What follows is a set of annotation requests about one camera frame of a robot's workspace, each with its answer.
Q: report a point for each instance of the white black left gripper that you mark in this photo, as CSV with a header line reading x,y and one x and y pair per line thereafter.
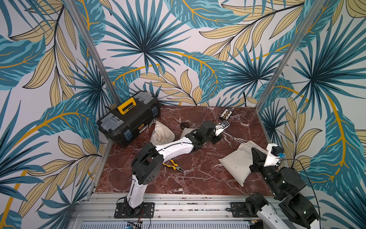
x,y
216,136

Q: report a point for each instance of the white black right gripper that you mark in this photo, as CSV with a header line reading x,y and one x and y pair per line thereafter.
x,y
256,156

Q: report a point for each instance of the white bag drawstring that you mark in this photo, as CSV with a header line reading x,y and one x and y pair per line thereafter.
x,y
239,140

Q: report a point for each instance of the white drawstring soil bag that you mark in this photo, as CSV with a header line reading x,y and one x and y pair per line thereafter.
x,y
188,132

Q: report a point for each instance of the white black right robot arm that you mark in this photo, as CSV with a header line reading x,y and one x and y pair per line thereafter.
x,y
285,185

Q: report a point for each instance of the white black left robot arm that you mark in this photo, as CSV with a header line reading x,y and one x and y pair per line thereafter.
x,y
148,162

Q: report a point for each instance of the large white cloth bag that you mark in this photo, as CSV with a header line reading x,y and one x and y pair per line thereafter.
x,y
238,162

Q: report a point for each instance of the white cloth bag near toolbox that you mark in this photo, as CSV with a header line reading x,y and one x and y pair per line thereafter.
x,y
161,134

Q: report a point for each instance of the black parallel charging board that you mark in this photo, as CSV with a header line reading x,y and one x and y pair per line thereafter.
x,y
225,115

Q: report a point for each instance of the yellow black pliers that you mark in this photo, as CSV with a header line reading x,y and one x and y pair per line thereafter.
x,y
171,164

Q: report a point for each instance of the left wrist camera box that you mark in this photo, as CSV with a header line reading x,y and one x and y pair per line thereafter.
x,y
225,124

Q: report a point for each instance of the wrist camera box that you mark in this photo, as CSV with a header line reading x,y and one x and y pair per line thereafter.
x,y
225,124
278,151

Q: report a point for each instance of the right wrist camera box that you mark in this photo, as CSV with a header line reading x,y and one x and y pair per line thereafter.
x,y
278,151

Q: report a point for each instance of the black handled scissors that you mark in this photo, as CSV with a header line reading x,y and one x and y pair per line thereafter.
x,y
183,125

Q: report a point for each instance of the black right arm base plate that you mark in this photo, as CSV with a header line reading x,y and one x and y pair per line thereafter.
x,y
242,210

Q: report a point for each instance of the black toolbox yellow handle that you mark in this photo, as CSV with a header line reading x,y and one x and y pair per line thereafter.
x,y
125,123

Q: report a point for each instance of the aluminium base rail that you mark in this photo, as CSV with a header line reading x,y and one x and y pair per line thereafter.
x,y
171,211

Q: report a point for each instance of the aluminium left corner post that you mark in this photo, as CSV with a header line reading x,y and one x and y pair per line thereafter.
x,y
85,34

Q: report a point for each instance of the aluminium corner post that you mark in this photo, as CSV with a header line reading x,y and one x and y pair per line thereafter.
x,y
314,10
85,34

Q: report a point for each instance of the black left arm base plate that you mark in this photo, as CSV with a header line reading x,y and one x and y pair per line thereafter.
x,y
124,211

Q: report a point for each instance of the aluminium right corner post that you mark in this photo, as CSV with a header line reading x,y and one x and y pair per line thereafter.
x,y
314,10

